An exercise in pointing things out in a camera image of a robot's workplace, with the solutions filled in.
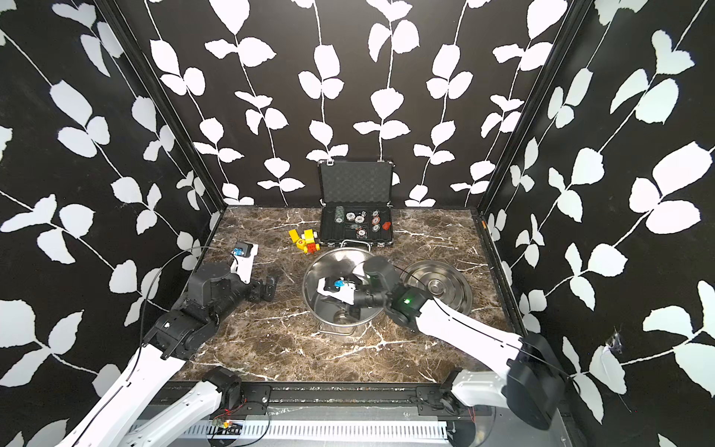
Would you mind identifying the black poker chip case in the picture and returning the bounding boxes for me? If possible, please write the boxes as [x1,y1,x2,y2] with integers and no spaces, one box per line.
[318,159,394,247]

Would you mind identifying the blue green chip stack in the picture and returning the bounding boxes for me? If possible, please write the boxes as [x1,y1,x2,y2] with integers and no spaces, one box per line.
[334,206,346,224]

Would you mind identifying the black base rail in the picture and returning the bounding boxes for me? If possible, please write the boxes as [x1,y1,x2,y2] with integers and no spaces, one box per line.
[150,379,571,431]

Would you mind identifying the large steel pot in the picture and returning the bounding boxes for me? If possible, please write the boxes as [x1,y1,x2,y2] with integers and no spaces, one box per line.
[302,240,382,341]

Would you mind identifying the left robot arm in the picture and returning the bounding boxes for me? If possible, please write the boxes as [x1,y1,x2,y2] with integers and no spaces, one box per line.
[60,262,279,446]

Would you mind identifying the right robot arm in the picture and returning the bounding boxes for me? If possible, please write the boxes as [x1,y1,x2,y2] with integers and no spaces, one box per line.
[325,256,568,430]

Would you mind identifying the steel pot lid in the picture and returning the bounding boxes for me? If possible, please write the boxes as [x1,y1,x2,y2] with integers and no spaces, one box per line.
[401,260,473,314]

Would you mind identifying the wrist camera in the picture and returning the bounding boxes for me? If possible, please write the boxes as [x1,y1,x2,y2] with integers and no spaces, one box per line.
[317,277,362,305]
[230,241,259,284]

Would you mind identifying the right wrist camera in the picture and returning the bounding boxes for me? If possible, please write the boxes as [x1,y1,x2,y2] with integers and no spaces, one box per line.
[317,277,362,305]

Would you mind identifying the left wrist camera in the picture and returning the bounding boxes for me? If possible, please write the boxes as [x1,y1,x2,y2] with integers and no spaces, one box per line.
[230,241,259,284]

